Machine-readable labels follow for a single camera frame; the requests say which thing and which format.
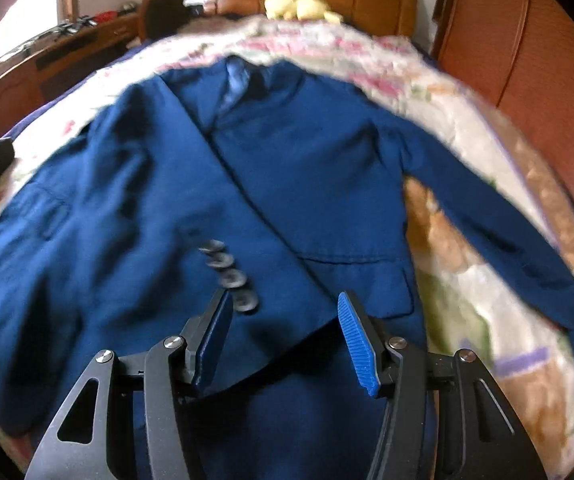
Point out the blue suit jacket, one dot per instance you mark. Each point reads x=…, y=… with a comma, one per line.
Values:
x=287, y=175

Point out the dark wooden chair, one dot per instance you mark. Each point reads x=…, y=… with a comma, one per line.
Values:
x=162, y=12

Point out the wooden desk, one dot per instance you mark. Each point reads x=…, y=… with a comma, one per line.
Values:
x=67, y=55

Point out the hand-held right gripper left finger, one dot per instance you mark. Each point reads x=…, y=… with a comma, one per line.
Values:
x=212, y=345

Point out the navy bed sheet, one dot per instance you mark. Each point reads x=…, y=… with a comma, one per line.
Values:
x=112, y=62

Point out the wooden headboard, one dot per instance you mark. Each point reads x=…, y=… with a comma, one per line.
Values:
x=367, y=5

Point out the floral blanket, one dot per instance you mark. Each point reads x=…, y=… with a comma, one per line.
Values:
x=467, y=125

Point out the wooden wardrobe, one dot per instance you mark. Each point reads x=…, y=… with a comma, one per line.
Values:
x=517, y=50

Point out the yellow plush toy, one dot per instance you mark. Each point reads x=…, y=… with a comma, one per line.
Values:
x=297, y=6

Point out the red object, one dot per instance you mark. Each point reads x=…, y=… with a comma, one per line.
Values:
x=107, y=16

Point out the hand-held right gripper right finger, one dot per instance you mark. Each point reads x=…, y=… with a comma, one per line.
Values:
x=357, y=340

